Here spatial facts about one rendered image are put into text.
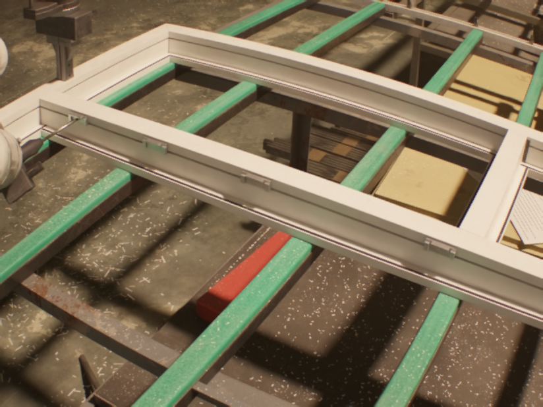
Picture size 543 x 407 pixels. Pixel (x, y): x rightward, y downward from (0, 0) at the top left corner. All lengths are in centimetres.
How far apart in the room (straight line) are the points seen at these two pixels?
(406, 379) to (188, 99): 268
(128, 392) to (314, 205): 45
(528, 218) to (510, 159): 43
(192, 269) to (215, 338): 145
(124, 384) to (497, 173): 72
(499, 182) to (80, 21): 81
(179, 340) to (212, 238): 123
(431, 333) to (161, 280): 148
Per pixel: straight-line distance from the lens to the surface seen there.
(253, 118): 318
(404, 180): 161
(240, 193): 105
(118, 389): 115
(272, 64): 144
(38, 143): 115
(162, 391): 79
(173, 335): 123
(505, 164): 115
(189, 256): 234
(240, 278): 129
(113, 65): 146
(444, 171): 168
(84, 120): 121
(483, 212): 101
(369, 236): 97
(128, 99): 146
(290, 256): 97
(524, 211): 161
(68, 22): 128
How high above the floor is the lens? 147
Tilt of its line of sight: 34 degrees down
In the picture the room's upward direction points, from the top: 3 degrees clockwise
